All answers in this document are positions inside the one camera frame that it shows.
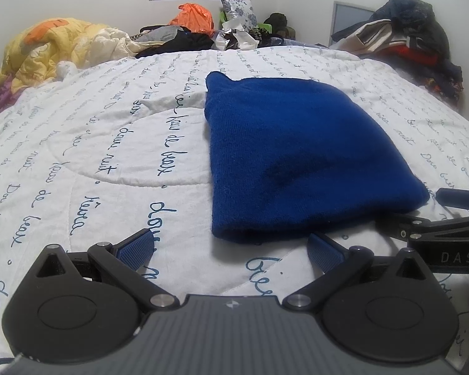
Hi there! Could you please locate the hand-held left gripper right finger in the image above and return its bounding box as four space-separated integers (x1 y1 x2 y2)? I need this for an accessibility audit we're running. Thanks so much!
282 232 434 315

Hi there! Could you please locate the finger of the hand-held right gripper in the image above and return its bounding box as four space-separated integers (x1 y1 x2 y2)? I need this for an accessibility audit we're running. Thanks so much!
382 213 469 243
435 187 469 215

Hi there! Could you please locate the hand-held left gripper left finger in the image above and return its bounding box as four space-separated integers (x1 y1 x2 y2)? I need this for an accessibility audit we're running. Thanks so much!
33 227 180 315

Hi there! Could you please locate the blue knit sweater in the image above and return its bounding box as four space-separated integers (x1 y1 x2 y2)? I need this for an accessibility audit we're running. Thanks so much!
204 70 431 245

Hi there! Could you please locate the pile of mixed clothes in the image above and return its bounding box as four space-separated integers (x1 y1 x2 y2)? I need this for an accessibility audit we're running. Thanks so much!
331 0 465 107

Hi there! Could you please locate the dark clothes heap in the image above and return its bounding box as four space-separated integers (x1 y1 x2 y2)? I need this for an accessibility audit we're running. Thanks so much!
130 25 216 59

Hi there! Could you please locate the white script-printed bedspread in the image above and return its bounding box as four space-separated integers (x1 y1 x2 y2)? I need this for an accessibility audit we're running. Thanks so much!
0 45 469 375

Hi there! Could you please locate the grey framed panel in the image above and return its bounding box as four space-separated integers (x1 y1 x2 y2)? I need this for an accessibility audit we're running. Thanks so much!
328 1 376 48

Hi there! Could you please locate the yellow quilt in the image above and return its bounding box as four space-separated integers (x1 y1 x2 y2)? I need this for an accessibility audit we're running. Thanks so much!
0 17 138 87

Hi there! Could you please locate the silver foil bag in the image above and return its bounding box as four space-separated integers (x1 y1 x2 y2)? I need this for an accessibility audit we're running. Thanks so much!
213 27 259 51

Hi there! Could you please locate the green plastic item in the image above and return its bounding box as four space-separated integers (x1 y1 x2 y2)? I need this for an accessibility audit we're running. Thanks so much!
218 11 273 37

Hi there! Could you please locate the dark camouflage hat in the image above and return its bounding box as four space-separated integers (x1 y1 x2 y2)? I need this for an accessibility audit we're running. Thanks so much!
262 12 298 42

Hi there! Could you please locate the orange plastic bag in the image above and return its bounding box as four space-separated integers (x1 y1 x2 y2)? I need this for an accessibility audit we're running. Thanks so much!
168 2 215 37

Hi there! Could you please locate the blue floral pillow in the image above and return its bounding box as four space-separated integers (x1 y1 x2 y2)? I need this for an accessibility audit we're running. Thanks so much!
220 0 259 32

